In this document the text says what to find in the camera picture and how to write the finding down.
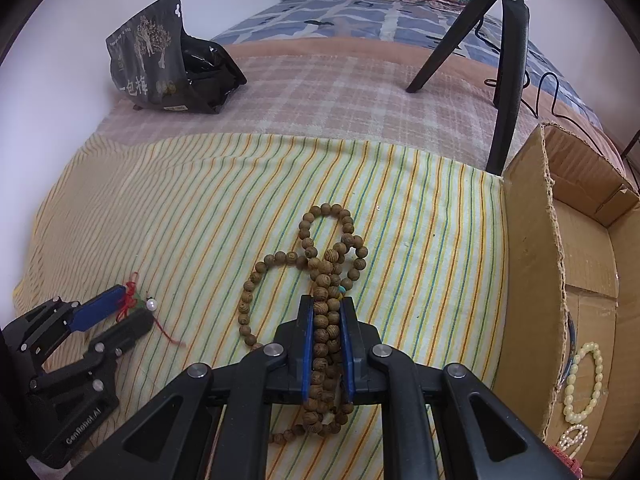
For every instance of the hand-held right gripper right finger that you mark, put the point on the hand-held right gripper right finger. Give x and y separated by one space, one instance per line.
348 355

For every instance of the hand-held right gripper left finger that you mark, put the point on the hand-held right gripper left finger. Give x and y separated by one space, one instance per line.
306 350

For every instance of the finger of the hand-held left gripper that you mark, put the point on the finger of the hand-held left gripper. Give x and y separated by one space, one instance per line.
130 327
97 309

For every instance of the cardboard box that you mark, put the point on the cardboard box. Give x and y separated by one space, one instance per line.
530 260

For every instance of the thin dark bangle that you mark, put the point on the thin dark bangle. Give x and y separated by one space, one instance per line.
571 340

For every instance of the pink plaid blanket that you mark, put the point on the pink plaid blanket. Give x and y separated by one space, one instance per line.
325 95

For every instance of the black printed bag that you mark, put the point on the black printed bag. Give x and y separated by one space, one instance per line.
150 45

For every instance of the black tripod stand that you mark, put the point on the black tripod stand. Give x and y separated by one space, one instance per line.
510 85

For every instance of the blue patterned bed sheet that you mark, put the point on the blue patterned bed sheet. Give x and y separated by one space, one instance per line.
350 15

